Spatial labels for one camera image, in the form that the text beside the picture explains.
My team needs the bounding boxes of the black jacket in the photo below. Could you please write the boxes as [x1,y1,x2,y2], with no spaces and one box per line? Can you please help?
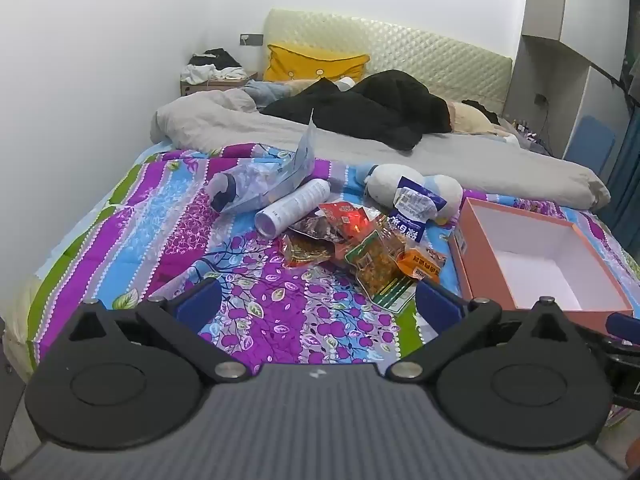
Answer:
[260,70,453,152]

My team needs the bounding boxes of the grey white wardrobe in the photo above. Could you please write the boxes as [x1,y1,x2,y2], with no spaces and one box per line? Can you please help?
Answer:
[510,0,640,161]

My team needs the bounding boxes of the white crumpled cloth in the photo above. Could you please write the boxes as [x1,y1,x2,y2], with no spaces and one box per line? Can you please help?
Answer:
[181,64,246,85]

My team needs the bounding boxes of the blue chair back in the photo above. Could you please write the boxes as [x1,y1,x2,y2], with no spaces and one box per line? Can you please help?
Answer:
[565,115,616,176]

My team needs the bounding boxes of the beige pillow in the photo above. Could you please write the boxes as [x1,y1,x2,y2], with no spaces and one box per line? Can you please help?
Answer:
[452,102,501,134]

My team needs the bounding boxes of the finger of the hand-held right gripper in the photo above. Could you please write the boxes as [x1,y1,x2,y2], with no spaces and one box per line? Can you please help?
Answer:
[595,312,640,357]

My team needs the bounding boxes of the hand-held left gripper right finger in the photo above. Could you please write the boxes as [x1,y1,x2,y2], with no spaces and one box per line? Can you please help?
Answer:
[387,280,591,381]

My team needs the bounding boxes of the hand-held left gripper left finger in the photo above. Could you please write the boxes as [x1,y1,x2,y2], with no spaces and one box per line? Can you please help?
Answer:
[65,277,249,384]

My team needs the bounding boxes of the blue white snack packet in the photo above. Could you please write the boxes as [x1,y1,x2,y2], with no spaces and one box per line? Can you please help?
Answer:
[387,175,448,246]

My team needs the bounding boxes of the light blue jeans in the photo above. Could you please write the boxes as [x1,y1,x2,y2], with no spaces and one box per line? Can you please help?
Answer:
[242,80,296,111]

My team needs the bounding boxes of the shiny red snack packet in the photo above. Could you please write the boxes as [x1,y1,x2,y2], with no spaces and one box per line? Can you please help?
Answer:
[342,207,373,238]

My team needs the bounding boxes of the cluster of small bottles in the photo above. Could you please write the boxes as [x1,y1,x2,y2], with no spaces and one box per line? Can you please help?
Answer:
[510,120,540,142]

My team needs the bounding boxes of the red and white snack packet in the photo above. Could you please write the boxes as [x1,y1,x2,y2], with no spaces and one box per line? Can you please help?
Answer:
[317,201,381,241]

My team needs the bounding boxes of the dark cloth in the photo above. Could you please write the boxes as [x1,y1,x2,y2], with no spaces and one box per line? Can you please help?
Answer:
[462,100,501,123]

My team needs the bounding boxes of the cream quilted headboard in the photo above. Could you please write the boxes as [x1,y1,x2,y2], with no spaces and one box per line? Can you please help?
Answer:
[262,8,514,116]

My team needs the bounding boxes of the colourful floral quilt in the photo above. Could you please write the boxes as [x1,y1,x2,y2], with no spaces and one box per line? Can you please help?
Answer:
[27,142,640,376]

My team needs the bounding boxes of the white spray can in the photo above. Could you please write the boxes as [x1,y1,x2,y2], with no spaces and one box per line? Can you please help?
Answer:
[254,179,332,237]

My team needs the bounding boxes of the pink cardboard box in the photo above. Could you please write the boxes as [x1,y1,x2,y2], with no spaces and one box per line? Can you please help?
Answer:
[447,197,635,316]

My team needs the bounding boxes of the black crumpled cloth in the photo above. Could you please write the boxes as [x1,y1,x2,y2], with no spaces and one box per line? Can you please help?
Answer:
[192,49,243,68]

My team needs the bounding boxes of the green label snack packet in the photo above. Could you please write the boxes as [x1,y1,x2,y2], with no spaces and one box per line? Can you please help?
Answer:
[345,220,418,311]

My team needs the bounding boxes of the clear orange snack packet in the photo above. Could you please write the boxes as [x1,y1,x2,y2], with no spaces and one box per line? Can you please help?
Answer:
[370,212,402,247]

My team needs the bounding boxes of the white plush toy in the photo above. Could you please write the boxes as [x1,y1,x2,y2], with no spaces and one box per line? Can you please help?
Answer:
[363,164,463,226]

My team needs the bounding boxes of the teal curtain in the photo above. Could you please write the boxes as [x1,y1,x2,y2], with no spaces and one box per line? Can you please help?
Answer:
[602,105,640,256]

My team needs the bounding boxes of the grey duvet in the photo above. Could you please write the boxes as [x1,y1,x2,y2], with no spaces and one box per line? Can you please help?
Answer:
[152,87,612,211]

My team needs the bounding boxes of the dark brown snack packet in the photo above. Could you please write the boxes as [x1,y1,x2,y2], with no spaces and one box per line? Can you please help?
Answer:
[287,212,346,244]

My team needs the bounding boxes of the yellow pillow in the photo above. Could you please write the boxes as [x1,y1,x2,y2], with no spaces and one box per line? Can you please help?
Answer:
[263,44,371,83]

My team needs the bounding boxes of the clear plastic pouch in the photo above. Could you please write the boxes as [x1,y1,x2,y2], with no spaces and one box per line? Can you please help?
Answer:
[207,109,317,215]

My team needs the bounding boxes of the red gold snack packet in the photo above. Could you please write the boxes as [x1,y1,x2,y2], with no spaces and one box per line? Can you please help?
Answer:
[282,232,336,267]

